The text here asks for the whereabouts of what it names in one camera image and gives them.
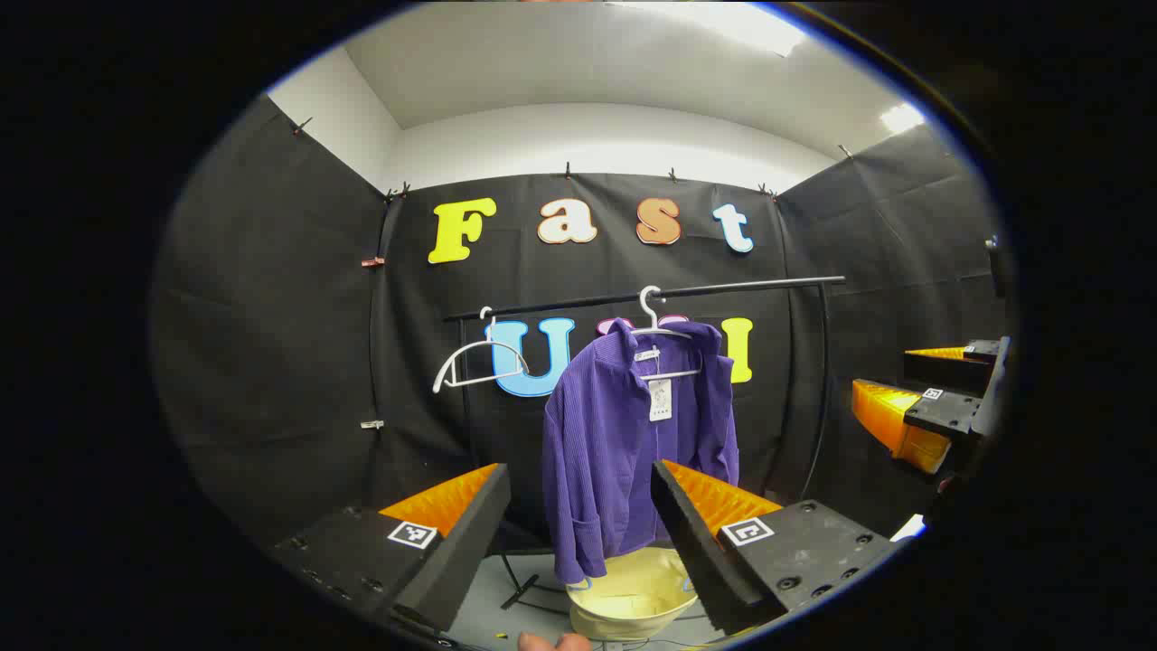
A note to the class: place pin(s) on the black clothes rack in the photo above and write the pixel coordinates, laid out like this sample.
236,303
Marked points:
750,287

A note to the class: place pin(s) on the row of black backdrop clips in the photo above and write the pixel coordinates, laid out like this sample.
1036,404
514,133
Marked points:
568,170

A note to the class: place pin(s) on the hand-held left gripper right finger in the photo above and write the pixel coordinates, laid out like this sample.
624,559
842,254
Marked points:
696,551

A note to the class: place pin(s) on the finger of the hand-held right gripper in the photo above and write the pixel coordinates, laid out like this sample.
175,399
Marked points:
940,371
940,411

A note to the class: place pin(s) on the cream fabric laundry hamper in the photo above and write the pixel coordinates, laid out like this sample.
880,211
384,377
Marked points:
633,597

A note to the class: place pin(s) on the purple ribbed shirt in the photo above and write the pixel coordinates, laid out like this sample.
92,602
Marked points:
606,452

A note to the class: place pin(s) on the black stand clamp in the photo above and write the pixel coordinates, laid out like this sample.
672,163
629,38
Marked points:
997,267

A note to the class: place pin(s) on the ceiling light panel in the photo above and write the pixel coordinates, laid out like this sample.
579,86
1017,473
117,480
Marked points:
902,117

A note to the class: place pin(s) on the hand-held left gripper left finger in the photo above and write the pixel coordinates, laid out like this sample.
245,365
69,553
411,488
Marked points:
470,542

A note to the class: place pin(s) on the white plastic hanger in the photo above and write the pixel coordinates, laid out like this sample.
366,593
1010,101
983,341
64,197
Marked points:
650,316
437,380

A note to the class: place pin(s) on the white paper garment tag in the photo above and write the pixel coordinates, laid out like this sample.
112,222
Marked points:
661,400

